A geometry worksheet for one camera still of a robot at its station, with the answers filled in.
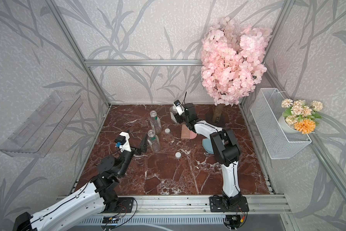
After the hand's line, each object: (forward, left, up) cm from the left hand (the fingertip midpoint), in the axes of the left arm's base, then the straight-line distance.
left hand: (138, 132), depth 68 cm
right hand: (+29, -18, -15) cm, 37 cm away
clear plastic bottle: (+20, -3, -18) cm, 27 cm away
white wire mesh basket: (-9, -63, +5) cm, 64 cm away
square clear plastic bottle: (+27, -15, -13) cm, 33 cm away
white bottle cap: (+21, -11, -29) cm, 37 cm away
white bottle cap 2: (+1, -19, -28) cm, 34 cm away
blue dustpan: (+9, -39, -28) cm, 48 cm away
